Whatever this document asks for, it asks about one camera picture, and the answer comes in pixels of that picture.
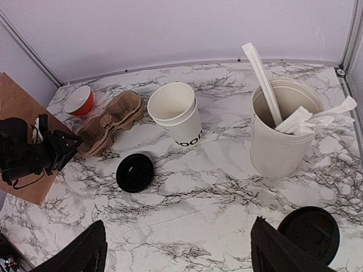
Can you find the black cup lid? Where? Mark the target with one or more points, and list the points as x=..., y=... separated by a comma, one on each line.
x=313, y=230

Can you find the brown paper bag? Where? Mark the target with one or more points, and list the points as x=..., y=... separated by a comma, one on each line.
x=15, y=102

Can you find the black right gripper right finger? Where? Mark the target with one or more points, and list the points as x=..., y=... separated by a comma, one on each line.
x=271, y=251

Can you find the orange white bowl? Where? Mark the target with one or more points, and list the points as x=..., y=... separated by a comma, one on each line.
x=80, y=102

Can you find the white wrapped straw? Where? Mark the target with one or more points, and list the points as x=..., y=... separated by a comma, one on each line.
x=257, y=65

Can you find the right aluminium frame post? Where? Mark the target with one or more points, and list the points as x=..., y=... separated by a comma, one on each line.
x=353, y=42

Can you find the aluminium frame post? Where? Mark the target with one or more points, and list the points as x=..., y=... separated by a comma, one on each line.
x=29, y=51
x=353, y=42

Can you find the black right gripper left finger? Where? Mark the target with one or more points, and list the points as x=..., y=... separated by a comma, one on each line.
x=87, y=252

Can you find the left aluminium frame post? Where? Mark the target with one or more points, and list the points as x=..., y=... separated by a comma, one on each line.
x=29, y=51

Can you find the stacked cardboard cup carriers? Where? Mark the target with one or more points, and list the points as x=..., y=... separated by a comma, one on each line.
x=120, y=114

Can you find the stack of white paper cups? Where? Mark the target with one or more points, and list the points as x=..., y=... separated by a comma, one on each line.
x=174, y=107

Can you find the white wrapped utensil packet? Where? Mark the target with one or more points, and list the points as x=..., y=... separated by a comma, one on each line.
x=303, y=122

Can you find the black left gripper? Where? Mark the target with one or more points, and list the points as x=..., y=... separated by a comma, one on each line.
x=54, y=152

